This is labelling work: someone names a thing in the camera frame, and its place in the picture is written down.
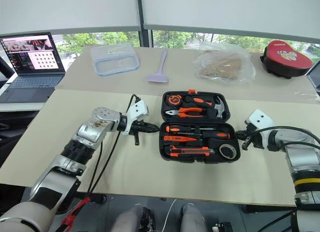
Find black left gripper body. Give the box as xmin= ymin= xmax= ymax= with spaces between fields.
xmin=129 ymin=121 xmax=151 ymax=146

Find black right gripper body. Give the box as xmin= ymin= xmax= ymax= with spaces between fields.
xmin=245 ymin=128 xmax=264 ymax=149

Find black handle screwdriver orange oval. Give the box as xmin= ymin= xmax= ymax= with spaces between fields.
xmin=191 ymin=132 xmax=231 ymax=141

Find black tool case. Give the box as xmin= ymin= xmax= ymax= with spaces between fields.
xmin=158 ymin=89 xmax=241 ymax=164

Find orange test pen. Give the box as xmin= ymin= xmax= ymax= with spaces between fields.
xmin=162 ymin=135 xmax=198 ymax=142

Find orange black tape measure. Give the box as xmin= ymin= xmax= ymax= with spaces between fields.
xmin=167 ymin=94 xmax=183 ymax=105

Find orange black utility knife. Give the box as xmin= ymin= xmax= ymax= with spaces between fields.
xmin=169 ymin=145 xmax=216 ymax=158

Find lilac plastic spatula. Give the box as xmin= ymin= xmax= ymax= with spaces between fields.
xmin=146 ymin=49 xmax=170 ymax=83

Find clear bag with brown contents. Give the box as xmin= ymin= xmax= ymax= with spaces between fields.
xmin=192 ymin=41 xmax=256 ymax=85

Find clear plastic food container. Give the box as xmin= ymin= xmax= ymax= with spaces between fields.
xmin=90 ymin=42 xmax=141 ymax=77

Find red black heart shaped box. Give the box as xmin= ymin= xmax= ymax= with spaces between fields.
xmin=259 ymin=39 xmax=314 ymax=80

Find grey rounded shape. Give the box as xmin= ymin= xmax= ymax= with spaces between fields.
xmin=179 ymin=203 xmax=208 ymax=232
xmin=111 ymin=203 xmax=153 ymax=232

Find open grey laptop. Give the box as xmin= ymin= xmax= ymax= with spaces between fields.
xmin=0 ymin=32 xmax=66 ymax=103

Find white roller blind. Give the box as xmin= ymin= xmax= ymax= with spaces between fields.
xmin=0 ymin=0 xmax=141 ymax=36
xmin=140 ymin=0 xmax=320 ymax=40

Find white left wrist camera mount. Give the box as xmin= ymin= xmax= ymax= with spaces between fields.
xmin=124 ymin=98 xmax=150 ymax=136

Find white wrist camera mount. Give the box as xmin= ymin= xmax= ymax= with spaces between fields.
xmin=244 ymin=109 xmax=276 ymax=151
xmin=124 ymin=98 xmax=150 ymax=136

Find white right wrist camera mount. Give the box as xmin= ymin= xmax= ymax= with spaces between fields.
xmin=244 ymin=109 xmax=276 ymax=151

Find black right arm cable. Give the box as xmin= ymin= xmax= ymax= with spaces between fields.
xmin=246 ymin=126 xmax=320 ymax=150

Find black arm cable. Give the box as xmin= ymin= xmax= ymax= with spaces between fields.
xmin=246 ymin=126 xmax=320 ymax=150
xmin=86 ymin=139 xmax=104 ymax=195
xmin=88 ymin=94 xmax=141 ymax=195

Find steel claw hammer black handle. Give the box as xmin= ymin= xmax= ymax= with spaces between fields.
xmin=206 ymin=96 xmax=226 ymax=119

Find orange handle long nose pliers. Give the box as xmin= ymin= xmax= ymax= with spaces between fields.
xmin=164 ymin=107 xmax=204 ymax=118

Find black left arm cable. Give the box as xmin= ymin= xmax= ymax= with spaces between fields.
xmin=86 ymin=139 xmax=104 ymax=195
xmin=88 ymin=94 xmax=141 ymax=195

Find thin white cable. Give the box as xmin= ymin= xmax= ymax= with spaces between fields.
xmin=162 ymin=199 xmax=178 ymax=232

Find dark window frame post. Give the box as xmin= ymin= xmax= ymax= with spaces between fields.
xmin=136 ymin=0 xmax=154 ymax=47

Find red cable strap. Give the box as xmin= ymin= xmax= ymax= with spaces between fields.
xmin=61 ymin=196 xmax=92 ymax=227

